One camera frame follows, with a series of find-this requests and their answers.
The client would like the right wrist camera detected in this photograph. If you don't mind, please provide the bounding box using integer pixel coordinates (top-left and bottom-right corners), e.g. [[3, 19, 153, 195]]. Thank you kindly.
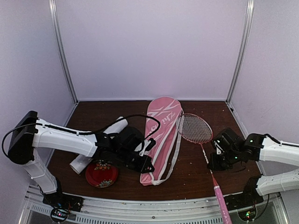
[[214, 141, 224, 154]]

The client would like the pink racket bag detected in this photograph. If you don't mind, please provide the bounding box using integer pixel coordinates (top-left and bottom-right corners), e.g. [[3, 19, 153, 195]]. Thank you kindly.
[[140, 97, 183, 186]]

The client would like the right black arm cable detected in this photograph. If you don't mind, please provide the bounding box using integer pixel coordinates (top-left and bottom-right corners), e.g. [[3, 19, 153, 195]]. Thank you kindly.
[[263, 133, 299, 147]]

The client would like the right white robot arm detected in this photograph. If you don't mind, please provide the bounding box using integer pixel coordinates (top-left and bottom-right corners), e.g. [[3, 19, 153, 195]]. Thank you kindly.
[[207, 128, 299, 206]]

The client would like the pink badminton racket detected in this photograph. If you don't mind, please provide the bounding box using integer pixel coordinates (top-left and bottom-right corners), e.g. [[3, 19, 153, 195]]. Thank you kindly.
[[176, 113, 232, 224]]

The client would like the left aluminium frame post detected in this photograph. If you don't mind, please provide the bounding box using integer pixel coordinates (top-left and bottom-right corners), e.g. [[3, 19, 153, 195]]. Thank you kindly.
[[49, 0, 78, 105]]

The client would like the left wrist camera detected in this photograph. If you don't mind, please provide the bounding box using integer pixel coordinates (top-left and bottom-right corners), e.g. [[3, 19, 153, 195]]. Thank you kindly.
[[135, 138, 156, 156]]

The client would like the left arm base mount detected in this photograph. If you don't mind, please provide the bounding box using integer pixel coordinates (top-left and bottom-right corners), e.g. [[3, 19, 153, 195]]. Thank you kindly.
[[38, 179, 84, 224]]

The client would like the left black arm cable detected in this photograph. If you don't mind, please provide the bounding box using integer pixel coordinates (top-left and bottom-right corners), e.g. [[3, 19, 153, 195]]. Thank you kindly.
[[1, 114, 161, 161]]

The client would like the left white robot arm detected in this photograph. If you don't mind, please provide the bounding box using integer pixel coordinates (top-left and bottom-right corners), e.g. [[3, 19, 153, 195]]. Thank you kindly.
[[1, 111, 156, 207]]

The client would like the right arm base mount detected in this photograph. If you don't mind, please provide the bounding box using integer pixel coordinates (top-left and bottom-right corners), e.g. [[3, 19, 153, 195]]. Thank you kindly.
[[224, 176, 264, 222]]

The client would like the white shuttlecock tube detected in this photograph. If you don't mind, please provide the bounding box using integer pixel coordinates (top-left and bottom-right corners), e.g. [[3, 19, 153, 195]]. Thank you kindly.
[[69, 116, 128, 175]]

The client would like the front aluminium rail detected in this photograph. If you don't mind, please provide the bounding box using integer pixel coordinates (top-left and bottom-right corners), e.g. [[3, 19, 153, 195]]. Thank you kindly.
[[18, 184, 290, 224]]

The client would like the right aluminium frame post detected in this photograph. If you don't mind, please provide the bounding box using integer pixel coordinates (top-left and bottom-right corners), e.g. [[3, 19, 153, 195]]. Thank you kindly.
[[226, 0, 255, 105]]

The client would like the aluminium frame post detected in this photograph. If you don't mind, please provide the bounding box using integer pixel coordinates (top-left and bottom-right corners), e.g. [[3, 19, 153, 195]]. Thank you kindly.
[[49, 0, 78, 105], [226, 0, 255, 105]]

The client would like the red floral plate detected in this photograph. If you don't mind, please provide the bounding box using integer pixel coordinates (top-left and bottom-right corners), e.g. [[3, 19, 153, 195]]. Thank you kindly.
[[85, 161, 119, 189]]

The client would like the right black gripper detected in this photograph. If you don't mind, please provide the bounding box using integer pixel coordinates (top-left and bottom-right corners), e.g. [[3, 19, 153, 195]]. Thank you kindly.
[[207, 149, 241, 171]]

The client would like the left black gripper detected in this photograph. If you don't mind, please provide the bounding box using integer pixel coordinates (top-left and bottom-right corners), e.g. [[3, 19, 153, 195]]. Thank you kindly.
[[116, 147, 155, 174]]

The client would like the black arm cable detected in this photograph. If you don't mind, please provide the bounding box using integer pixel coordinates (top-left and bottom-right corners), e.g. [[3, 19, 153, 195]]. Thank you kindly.
[[263, 133, 299, 147], [1, 114, 161, 161]]

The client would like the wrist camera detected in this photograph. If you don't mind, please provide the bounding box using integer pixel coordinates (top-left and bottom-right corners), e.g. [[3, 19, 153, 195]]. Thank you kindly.
[[135, 138, 156, 156], [214, 141, 224, 154]]

